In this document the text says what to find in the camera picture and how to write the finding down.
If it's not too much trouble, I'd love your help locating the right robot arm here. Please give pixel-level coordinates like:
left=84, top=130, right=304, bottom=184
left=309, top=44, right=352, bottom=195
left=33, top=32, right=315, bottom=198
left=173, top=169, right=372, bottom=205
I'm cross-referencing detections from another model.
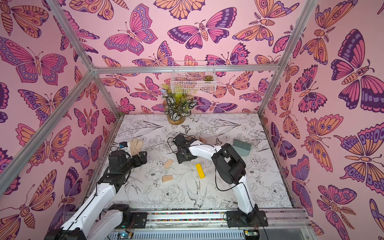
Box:
left=172, top=134, right=256, bottom=215

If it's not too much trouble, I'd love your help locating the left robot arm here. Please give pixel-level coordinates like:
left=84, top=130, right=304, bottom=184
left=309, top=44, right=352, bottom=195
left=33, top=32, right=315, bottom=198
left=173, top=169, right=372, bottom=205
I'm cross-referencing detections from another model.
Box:
left=44, top=150, right=148, bottom=240

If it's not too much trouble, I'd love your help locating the yellow bar block lower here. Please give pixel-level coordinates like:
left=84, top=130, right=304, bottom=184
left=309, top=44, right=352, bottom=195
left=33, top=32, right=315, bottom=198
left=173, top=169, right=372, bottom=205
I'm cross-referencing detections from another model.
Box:
left=196, top=164, right=206, bottom=179

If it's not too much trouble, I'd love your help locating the potted striped leaf plant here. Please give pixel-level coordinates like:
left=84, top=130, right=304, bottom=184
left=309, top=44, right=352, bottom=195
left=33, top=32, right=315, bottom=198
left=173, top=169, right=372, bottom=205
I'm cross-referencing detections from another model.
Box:
left=161, top=84, right=197, bottom=125

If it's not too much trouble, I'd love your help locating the green hand brush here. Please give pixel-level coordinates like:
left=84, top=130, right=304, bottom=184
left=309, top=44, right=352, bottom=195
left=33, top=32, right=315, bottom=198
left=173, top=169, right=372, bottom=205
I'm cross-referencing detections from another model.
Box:
left=233, top=139, right=252, bottom=157

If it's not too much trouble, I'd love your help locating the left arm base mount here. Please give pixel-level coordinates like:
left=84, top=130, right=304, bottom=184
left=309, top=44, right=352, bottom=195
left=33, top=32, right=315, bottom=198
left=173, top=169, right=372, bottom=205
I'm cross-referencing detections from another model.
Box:
left=107, top=204, right=148, bottom=229

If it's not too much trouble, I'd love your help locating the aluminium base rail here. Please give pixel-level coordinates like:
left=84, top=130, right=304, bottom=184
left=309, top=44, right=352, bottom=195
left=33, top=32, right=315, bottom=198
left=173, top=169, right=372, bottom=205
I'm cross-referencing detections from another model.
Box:
left=104, top=209, right=317, bottom=240

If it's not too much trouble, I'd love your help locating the white wire basket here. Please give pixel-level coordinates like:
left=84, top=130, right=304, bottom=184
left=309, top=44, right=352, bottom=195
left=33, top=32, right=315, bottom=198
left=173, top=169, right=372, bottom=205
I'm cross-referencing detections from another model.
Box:
left=170, top=60, right=217, bottom=94

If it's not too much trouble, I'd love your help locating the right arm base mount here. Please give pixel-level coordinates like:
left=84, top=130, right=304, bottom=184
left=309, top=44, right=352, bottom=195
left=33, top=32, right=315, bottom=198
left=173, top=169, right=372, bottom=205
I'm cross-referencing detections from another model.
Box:
left=225, top=204, right=269, bottom=228

